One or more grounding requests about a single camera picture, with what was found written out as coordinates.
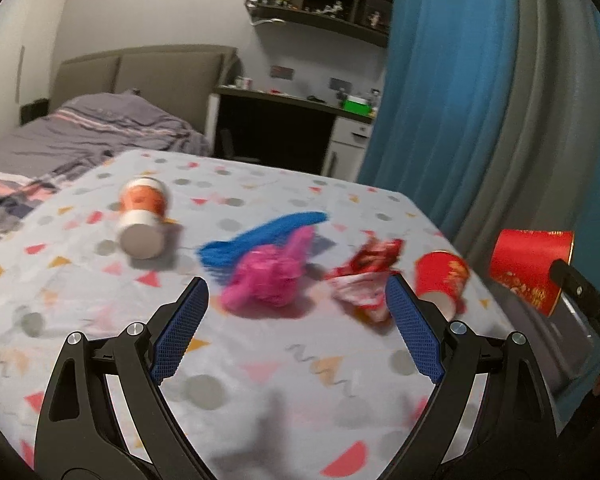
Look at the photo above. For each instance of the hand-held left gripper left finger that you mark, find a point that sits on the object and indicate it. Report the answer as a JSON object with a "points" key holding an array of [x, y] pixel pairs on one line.
{"points": [[180, 330]]}

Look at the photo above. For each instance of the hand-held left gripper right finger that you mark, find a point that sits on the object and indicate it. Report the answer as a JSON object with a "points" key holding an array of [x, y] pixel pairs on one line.
{"points": [[412, 330]]}

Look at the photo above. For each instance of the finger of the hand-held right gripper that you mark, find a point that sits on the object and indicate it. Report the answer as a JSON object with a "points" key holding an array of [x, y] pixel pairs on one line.
{"points": [[577, 287]]}

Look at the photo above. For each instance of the red paper cup gold lining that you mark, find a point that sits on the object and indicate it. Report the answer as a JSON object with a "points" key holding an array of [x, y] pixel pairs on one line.
{"points": [[525, 265]]}

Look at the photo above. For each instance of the grey plastic bin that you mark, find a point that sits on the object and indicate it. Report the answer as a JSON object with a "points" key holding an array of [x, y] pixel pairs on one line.
{"points": [[555, 345]]}

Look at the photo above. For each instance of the red patterned paper cup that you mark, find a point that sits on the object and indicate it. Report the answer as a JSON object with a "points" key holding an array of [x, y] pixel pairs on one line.
{"points": [[440, 275]]}

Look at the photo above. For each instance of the red and white snack wrapper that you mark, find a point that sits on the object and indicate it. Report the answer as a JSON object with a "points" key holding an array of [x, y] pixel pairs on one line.
{"points": [[365, 270]]}

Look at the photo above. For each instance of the pink plastic bag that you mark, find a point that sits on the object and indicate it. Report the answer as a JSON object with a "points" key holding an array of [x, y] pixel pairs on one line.
{"points": [[265, 272]]}

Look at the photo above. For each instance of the orange and white paper cup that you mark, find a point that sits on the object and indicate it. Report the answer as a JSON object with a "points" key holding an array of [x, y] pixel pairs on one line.
{"points": [[142, 205]]}

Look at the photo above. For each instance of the patterned white tablecloth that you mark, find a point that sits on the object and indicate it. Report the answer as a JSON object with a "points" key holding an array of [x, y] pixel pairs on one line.
{"points": [[280, 400]]}

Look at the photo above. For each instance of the grey curtain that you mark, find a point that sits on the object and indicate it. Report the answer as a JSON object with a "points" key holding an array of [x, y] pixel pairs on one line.
{"points": [[555, 110]]}

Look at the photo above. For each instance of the clear chair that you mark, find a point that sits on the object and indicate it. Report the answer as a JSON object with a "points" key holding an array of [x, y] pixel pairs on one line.
{"points": [[226, 145]]}

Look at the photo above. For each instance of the white drawer unit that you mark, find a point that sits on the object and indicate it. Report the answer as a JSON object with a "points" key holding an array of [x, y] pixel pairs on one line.
{"points": [[347, 145]]}

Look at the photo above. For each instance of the grey striped blanket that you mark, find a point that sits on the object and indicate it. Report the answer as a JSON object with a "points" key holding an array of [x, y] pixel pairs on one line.
{"points": [[80, 135]]}

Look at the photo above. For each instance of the dark top desk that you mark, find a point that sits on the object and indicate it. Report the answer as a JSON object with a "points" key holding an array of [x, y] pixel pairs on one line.
{"points": [[275, 130]]}

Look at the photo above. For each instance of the green box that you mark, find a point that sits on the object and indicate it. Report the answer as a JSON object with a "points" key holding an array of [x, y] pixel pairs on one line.
{"points": [[356, 105]]}

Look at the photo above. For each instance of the small dark desk figure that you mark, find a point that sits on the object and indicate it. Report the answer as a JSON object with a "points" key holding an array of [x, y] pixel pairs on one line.
{"points": [[342, 97]]}

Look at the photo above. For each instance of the blue curtain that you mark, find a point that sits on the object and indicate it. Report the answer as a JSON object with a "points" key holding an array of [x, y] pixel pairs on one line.
{"points": [[430, 85]]}

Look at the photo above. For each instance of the small white desk cup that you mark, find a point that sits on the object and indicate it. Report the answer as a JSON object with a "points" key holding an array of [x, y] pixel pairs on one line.
{"points": [[244, 82]]}

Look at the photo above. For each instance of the grey upholstered headboard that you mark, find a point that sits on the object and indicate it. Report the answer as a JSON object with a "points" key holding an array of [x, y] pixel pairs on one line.
{"points": [[155, 70]]}

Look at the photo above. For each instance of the dark bedside cabinet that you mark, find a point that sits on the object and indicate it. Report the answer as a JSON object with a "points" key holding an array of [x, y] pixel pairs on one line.
{"points": [[34, 112]]}

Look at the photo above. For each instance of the white wardrobe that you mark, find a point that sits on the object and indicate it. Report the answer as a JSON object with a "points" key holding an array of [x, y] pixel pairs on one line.
{"points": [[10, 90]]}

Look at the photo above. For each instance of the white clip lamp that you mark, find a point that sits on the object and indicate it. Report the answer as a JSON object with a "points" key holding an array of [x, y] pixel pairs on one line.
{"points": [[267, 22]]}

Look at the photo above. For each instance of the grey wall outlet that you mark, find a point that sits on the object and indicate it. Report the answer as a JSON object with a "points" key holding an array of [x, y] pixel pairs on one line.
{"points": [[339, 84]]}

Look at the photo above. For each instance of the dark wall outlet red mark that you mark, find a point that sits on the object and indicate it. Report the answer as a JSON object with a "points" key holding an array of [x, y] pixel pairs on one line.
{"points": [[282, 72]]}

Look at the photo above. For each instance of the dark wall shelf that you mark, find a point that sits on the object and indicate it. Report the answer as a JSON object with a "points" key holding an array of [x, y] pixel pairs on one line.
{"points": [[325, 22]]}

